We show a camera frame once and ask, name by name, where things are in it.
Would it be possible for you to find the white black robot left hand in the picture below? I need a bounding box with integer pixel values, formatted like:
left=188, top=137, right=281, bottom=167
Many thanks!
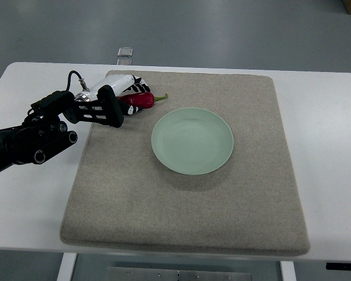
left=75, top=74, right=150, bottom=115

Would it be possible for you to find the red pepper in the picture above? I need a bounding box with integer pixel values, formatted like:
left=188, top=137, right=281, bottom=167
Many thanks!
left=117, top=92, right=168, bottom=109

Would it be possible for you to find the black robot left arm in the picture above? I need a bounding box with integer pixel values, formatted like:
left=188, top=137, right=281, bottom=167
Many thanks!
left=0, top=70, right=133, bottom=172

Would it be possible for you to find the silver floor socket plate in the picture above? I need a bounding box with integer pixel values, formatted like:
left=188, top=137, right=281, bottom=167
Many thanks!
left=117, top=47, right=133, bottom=57

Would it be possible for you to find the light green plate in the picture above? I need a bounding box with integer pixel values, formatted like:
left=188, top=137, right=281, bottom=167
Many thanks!
left=151, top=107, right=234, bottom=176

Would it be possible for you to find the beige felt mat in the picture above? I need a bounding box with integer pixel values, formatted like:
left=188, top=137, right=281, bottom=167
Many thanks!
left=60, top=71, right=310, bottom=256

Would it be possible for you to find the white table leg left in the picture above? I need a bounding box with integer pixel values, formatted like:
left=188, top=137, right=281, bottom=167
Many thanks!
left=56, top=253, right=77, bottom=281

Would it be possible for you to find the white table leg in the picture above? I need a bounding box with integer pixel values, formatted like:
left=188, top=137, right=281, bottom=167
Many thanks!
left=56, top=253, right=77, bottom=281
left=280, top=261, right=297, bottom=281

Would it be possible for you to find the white table leg right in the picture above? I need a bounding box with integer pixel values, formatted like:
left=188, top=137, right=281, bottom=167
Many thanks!
left=280, top=261, right=297, bottom=281

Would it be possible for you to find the black table control panel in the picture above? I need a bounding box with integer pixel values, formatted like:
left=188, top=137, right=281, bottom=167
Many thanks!
left=325, top=262, right=351, bottom=271

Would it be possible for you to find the metal bracket under table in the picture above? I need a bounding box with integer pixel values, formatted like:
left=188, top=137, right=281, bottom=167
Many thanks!
left=105, top=267, right=252, bottom=281

